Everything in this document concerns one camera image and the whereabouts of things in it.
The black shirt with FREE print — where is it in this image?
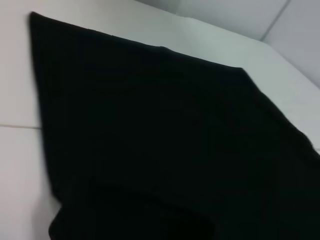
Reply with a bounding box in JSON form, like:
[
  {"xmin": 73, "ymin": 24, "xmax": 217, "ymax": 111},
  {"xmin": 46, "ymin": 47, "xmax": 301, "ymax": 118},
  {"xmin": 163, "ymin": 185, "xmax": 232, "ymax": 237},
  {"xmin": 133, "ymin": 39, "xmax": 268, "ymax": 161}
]
[{"xmin": 29, "ymin": 10, "xmax": 320, "ymax": 240}]

